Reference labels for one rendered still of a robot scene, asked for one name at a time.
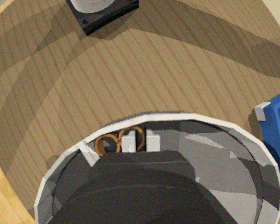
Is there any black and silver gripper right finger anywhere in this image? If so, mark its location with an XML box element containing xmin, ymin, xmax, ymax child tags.
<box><xmin>144</xmin><ymin>127</ymin><xmax>160</xmax><ymax>152</ymax></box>

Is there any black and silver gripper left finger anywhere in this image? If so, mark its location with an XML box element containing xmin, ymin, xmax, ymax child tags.
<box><xmin>121</xmin><ymin>128</ymin><xmax>138</xmax><ymax>152</ymax></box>

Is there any blue crate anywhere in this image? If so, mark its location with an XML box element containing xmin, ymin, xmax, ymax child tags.
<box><xmin>254</xmin><ymin>94</ymin><xmax>280</xmax><ymax>172</ymax></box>

